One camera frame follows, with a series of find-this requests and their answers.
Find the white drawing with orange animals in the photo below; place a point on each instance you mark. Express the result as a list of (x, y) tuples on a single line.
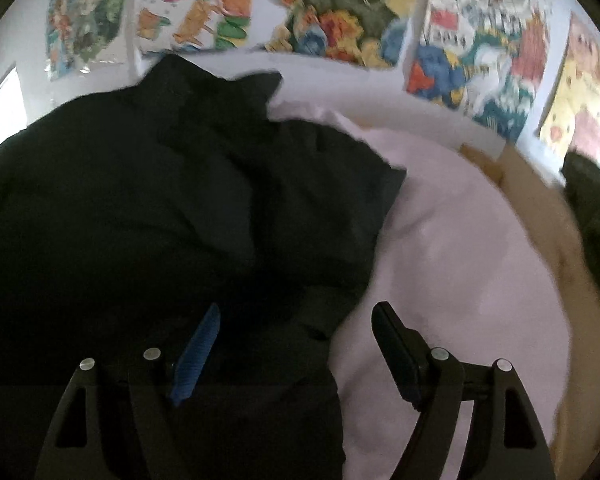
[(195, 5)]

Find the bright window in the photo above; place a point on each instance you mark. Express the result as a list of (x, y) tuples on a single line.
[(0, 110)]

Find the wooden bed frame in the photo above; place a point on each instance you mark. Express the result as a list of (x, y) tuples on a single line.
[(545, 200)]

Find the dark green and orange drawing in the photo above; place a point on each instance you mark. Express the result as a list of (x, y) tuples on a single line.
[(330, 10)]

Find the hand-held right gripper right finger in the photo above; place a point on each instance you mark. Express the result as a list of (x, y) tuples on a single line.
[(395, 345)]

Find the dark green garment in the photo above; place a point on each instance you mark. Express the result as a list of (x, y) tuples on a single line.
[(595, 210)]

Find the yellow drawing with pink faces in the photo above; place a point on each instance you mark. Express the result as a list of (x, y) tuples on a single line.
[(585, 90)]

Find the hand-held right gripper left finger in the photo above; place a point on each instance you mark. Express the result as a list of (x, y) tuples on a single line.
[(195, 355)]

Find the pink duvet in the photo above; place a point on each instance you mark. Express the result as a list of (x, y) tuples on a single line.
[(455, 260)]

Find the black garment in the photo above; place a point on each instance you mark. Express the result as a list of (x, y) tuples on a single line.
[(130, 210)]

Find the green and blonde figure drawing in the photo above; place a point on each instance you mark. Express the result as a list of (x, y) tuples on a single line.
[(87, 15)]

